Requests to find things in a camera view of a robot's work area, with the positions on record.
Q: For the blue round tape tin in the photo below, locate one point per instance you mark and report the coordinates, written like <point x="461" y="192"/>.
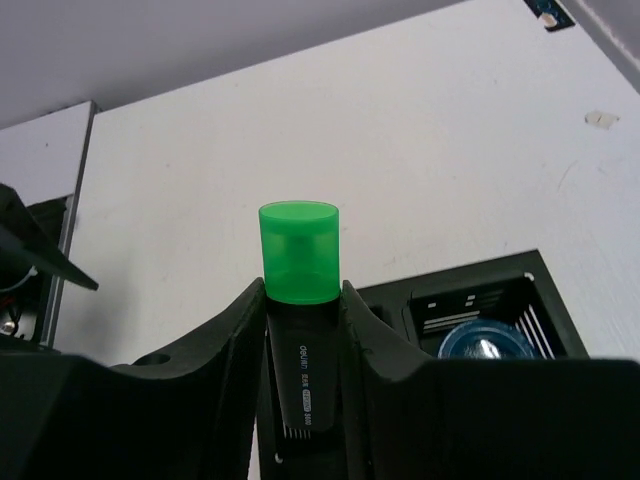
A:
<point x="486" y="339"/>

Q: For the left blue corner label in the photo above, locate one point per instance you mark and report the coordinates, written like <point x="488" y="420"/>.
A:
<point x="551" y="14"/>

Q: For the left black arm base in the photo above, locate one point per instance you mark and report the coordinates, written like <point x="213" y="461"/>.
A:
<point x="33" y="268"/>

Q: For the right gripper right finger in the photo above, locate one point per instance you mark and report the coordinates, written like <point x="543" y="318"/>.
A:
<point x="410" y="416"/>

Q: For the black metal organizer box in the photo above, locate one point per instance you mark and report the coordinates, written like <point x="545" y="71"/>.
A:
<point x="517" y="290"/>

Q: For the green cap black highlighter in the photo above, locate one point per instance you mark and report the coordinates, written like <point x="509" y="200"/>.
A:
<point x="301" y="268"/>

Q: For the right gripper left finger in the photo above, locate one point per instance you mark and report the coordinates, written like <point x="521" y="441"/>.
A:
<point x="184" y="411"/>

